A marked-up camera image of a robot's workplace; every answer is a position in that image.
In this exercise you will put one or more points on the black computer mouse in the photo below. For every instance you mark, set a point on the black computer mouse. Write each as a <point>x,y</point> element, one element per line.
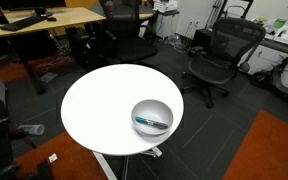
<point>51,19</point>

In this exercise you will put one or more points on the black case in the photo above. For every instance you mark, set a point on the black case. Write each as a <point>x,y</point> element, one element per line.
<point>202,38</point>

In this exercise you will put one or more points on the white table base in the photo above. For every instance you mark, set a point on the white table base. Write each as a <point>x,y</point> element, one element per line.
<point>102,163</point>

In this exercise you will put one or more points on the white round bowl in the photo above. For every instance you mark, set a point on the white round bowl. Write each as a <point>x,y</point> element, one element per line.
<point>154,108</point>

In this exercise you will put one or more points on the black computer tower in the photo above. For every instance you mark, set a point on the black computer tower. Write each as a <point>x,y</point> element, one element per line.
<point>79,46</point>

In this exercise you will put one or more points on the green box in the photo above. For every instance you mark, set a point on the green box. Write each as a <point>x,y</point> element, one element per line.
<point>279,23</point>

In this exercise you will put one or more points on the light wooden desk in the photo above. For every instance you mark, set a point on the light wooden desk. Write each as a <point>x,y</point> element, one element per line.
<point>70,16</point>

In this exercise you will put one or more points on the black padded office chair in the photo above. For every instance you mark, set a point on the black padded office chair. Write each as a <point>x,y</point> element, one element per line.
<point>130,50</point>

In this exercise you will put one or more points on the clear plastic cup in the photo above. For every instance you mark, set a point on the clear plastic cup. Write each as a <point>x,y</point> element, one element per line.
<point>32,129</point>

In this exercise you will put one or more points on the black mesh office chair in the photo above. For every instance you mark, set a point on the black mesh office chair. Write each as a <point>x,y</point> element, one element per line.
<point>210,70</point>

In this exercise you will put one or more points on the black monitor with stand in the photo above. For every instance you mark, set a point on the black monitor with stand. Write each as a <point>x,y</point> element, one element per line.
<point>40,11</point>

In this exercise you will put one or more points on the black electric scooter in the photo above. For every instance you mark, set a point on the black electric scooter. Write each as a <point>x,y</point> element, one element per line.
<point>280,78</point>

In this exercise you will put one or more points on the black keyboard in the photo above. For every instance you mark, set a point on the black keyboard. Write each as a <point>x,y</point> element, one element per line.
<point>22,23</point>

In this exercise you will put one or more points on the white counter cabinet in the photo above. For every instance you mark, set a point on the white counter cabinet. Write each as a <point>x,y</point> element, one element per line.
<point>284,43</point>

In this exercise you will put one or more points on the small white cabinet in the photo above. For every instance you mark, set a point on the small white cabinet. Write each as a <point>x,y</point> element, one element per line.
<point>166,25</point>

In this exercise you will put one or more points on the teal black marker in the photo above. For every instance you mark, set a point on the teal black marker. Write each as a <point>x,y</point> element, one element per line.
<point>150,122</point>

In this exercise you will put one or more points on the small white tag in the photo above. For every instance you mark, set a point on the small white tag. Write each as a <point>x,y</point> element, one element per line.
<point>52,158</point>

